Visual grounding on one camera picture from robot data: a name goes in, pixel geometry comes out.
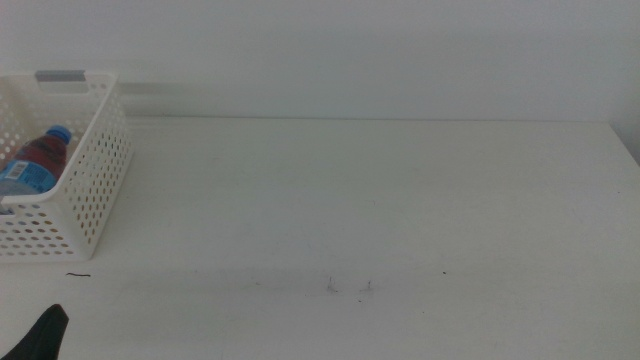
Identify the red soda can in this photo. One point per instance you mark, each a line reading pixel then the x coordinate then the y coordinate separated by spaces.
pixel 50 156

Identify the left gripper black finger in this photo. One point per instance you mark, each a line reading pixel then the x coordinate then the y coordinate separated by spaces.
pixel 40 337

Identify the small water bottle blue cap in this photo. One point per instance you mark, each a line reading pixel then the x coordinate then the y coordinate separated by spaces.
pixel 27 175

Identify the small black thread scrap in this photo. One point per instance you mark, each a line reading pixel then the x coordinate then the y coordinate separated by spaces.
pixel 80 274

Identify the white perforated plastic basket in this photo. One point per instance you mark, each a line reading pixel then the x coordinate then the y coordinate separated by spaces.
pixel 95 165

